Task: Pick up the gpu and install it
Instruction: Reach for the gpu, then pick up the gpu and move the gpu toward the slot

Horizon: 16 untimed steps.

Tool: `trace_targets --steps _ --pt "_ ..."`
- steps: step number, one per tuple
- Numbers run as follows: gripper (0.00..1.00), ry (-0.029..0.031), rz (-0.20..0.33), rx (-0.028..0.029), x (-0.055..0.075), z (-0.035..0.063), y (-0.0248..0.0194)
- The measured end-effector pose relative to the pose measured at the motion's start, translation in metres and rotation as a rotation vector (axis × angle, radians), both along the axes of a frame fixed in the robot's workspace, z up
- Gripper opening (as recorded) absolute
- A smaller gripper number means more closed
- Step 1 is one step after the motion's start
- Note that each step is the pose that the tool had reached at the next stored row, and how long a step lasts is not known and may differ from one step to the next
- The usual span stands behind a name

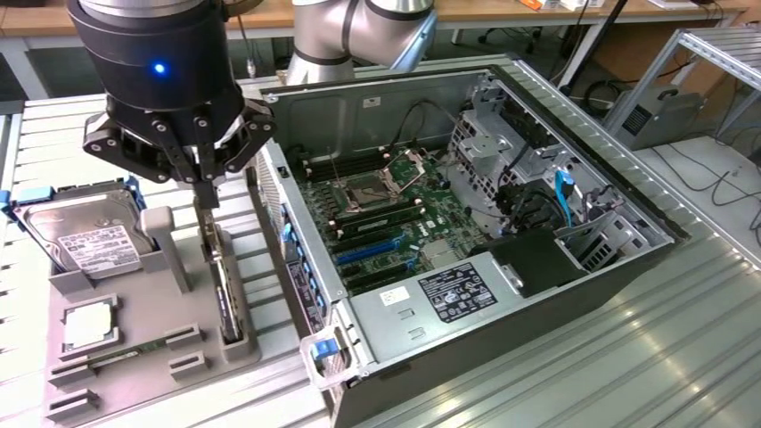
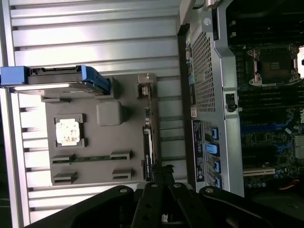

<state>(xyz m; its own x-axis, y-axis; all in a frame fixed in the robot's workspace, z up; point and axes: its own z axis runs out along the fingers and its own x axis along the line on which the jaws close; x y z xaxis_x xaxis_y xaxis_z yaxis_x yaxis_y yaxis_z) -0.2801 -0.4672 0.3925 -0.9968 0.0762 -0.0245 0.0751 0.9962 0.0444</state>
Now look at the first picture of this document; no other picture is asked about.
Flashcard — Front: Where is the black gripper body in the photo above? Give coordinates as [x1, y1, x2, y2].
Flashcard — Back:
[65, 0, 246, 149]

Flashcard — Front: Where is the graphics card with metal bracket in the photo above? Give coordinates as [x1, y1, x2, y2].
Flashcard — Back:
[198, 207, 245, 348]

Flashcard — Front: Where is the thin metal locking lever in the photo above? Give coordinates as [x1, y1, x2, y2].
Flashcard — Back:
[325, 145, 345, 184]

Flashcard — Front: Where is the blue disk caddy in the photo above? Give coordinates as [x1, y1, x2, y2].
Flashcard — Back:
[0, 176, 149, 274]

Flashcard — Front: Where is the silver hard disk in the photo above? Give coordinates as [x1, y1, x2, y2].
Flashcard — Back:
[26, 189, 144, 280]

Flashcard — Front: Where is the wooden desk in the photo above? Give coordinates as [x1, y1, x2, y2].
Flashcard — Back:
[433, 0, 750, 33]
[0, 11, 298, 51]

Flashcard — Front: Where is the CPU socket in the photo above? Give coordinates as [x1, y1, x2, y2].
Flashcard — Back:
[335, 176, 387, 211]

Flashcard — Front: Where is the empty black RAM slot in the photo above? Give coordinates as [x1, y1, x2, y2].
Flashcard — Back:
[329, 202, 417, 228]
[325, 198, 414, 222]

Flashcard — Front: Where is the metal socket cover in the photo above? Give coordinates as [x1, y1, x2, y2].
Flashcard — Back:
[382, 149, 430, 185]

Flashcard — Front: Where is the black labelled RAM stick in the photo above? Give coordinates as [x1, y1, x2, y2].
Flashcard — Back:
[338, 209, 418, 238]

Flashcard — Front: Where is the blue expansion slot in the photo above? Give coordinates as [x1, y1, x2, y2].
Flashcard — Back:
[333, 239, 398, 265]

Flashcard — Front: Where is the grey parts rack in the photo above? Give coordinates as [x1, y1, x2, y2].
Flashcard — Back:
[44, 207, 262, 424]

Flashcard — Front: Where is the long black expansion slot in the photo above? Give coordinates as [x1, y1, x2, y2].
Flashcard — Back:
[347, 271, 417, 293]
[341, 261, 413, 282]

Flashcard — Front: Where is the green motherboard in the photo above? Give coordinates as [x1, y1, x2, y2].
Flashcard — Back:
[293, 146, 494, 298]

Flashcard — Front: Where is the metal disk bay cage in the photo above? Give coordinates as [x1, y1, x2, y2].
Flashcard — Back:
[447, 73, 571, 210]

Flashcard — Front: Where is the silver CPU chip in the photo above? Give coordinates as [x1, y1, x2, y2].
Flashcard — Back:
[62, 305, 120, 351]

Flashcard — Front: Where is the silver chipset heatsink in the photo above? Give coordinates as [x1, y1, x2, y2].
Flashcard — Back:
[425, 243, 462, 265]

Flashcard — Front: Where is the green RAM stick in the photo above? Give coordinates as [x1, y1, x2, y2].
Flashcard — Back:
[88, 338, 170, 369]

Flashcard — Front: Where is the black office chair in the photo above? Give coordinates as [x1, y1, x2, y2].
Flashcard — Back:
[450, 25, 543, 51]

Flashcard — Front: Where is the grey power supply unit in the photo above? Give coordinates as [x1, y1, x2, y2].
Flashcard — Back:
[349, 251, 527, 365]

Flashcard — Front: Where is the black air shroud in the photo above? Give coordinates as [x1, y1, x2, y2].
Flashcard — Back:
[469, 229, 587, 299]

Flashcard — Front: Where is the black stand pole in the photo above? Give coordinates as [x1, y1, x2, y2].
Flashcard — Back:
[558, 0, 631, 91]

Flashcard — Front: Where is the open black PC case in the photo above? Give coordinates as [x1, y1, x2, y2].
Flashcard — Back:
[246, 63, 694, 428]

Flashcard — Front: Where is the grey computer tower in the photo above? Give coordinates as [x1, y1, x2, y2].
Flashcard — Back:
[603, 86, 709, 152]

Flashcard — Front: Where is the thin cable with plug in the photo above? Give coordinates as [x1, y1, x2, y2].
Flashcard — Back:
[235, 0, 263, 80]

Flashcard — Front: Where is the black data wire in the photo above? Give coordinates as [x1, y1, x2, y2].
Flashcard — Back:
[395, 100, 465, 151]

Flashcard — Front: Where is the black wire bundle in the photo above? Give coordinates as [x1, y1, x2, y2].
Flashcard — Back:
[491, 176, 563, 235]

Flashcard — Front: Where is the blue data wire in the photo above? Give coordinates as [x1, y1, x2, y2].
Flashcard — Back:
[553, 169, 577, 229]

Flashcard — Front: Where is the grey case corner handle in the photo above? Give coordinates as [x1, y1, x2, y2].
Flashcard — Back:
[299, 327, 353, 391]

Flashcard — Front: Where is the black floor cable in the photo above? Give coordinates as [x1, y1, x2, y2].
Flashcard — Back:
[650, 144, 761, 209]

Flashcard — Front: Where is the aluminium frame table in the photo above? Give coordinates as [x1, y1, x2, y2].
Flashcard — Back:
[617, 26, 761, 140]

